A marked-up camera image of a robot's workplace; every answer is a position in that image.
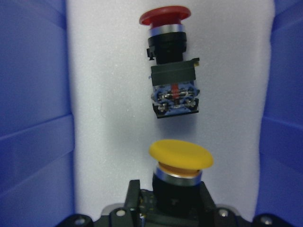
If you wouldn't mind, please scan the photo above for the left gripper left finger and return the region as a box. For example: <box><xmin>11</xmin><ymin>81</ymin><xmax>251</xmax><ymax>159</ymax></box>
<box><xmin>124</xmin><ymin>180</ymin><xmax>141</xmax><ymax>210</ymax></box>

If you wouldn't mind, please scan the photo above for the white foam pad left bin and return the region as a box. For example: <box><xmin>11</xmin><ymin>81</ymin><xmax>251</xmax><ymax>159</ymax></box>
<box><xmin>67</xmin><ymin>0</ymin><xmax>275</xmax><ymax>220</ymax></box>

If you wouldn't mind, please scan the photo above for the yellow mushroom push button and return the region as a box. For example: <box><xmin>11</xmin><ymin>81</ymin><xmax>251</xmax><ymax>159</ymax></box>
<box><xmin>140</xmin><ymin>139</ymin><xmax>214</xmax><ymax>226</ymax></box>

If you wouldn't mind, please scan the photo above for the red mushroom push button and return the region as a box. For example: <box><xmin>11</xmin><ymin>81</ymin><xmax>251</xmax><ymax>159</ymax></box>
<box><xmin>139</xmin><ymin>6</ymin><xmax>200</xmax><ymax>119</ymax></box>

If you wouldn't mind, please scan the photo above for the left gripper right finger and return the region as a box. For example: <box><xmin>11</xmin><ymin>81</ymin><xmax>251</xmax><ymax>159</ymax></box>
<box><xmin>199</xmin><ymin>181</ymin><xmax>216</xmax><ymax>210</ymax></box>

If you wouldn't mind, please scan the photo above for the left blue plastic bin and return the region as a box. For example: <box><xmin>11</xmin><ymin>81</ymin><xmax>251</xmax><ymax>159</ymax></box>
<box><xmin>0</xmin><ymin>0</ymin><xmax>303</xmax><ymax>227</ymax></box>

